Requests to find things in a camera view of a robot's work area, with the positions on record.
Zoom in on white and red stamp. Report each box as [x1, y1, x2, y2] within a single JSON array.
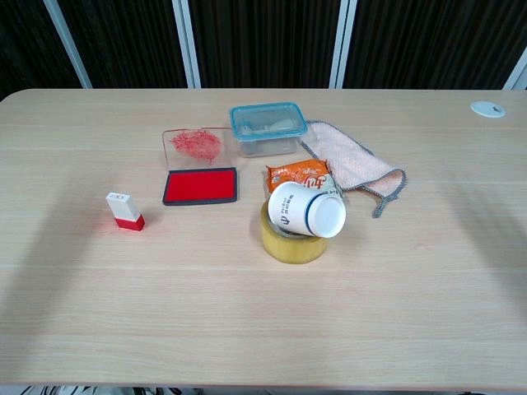
[[105, 191, 146, 232]]

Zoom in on orange snack packet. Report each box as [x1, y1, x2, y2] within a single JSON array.
[[263, 159, 349, 202]]

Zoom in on white paper cup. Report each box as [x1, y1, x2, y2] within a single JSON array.
[[268, 181, 347, 239]]

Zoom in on yellow tape roll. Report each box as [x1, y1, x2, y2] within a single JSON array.
[[260, 201, 329, 265]]

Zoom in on red ink pad, clear lid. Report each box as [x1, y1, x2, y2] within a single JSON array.
[[161, 127, 239, 207]]

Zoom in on clear container with blue lid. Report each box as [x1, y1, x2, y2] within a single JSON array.
[[229, 101, 310, 159]]

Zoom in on pink cloth with grey trim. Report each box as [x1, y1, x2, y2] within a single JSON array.
[[299, 119, 409, 219]]

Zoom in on white partition frame post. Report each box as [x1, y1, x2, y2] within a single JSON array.
[[43, 0, 94, 90], [171, 0, 203, 90], [328, 0, 358, 90], [501, 52, 527, 91]]

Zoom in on white cable grommet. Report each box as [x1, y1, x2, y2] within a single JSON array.
[[470, 100, 506, 119]]

